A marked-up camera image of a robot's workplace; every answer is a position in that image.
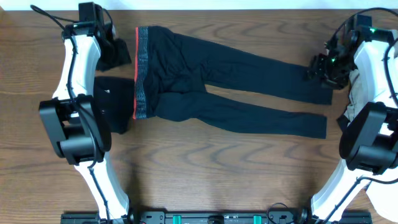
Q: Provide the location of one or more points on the white garment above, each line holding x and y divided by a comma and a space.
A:
384, 199

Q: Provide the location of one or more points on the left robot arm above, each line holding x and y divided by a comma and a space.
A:
75, 125

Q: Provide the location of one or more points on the folded black shirt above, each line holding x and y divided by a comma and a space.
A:
114, 96

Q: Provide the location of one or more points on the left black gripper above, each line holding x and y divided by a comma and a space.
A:
116, 54

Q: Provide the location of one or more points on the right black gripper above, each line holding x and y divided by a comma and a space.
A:
317, 68

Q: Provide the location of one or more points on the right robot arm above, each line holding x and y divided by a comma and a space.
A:
368, 145

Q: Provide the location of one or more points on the black leggings with grey waistband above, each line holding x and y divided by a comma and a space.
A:
172, 72

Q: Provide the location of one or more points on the beige folded garment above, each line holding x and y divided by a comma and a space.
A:
374, 78

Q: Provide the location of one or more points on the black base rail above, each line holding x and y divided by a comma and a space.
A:
271, 216

